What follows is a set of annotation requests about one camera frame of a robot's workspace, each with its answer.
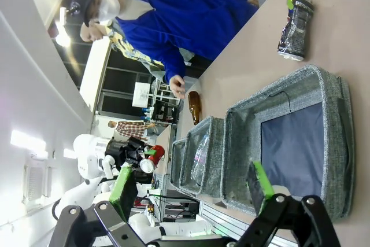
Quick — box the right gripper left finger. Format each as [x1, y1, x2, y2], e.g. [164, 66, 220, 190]
[49, 165, 154, 247]

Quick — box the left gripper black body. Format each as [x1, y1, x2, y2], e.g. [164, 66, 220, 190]
[103, 136, 131, 168]

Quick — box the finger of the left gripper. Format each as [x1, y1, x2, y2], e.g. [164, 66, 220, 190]
[138, 146, 158, 157]
[126, 154, 145, 169]

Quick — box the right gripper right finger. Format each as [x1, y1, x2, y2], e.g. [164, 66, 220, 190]
[235, 160, 342, 247]

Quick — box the crushed red soda can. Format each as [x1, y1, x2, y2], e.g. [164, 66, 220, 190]
[139, 144, 166, 175]

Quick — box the crushed clear plastic bottle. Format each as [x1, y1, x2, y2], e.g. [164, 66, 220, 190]
[191, 131, 212, 186]

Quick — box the white Can label sign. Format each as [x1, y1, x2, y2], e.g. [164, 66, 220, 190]
[271, 185, 291, 198]

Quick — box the grey fabric basket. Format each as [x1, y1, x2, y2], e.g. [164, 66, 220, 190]
[220, 64, 356, 220]
[169, 138, 188, 187]
[178, 115, 227, 199]

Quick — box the crushed black soda can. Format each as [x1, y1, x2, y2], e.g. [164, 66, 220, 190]
[276, 0, 316, 62]

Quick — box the person's right hand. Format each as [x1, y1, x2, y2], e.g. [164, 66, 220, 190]
[169, 75, 187, 99]

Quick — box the person in plaid shirt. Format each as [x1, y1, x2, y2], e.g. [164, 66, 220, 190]
[108, 120, 157, 141]

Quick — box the black equipment cart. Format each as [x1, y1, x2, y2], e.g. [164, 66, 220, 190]
[150, 101, 177, 128]

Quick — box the white paper board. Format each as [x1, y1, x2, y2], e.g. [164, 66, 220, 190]
[132, 81, 151, 108]

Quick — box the brown glass bottle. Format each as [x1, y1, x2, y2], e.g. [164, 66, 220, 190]
[187, 90, 202, 126]

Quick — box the white ceiling air conditioner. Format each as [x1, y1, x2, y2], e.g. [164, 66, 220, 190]
[22, 154, 53, 211]

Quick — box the rectangular ceiling light panel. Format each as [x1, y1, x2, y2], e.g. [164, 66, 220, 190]
[10, 130, 46, 152]

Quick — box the person in yellow floral shirt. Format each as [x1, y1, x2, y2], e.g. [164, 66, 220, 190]
[80, 21, 191, 72]

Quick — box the person in blue hoodie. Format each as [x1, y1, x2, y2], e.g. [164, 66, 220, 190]
[71, 0, 260, 100]

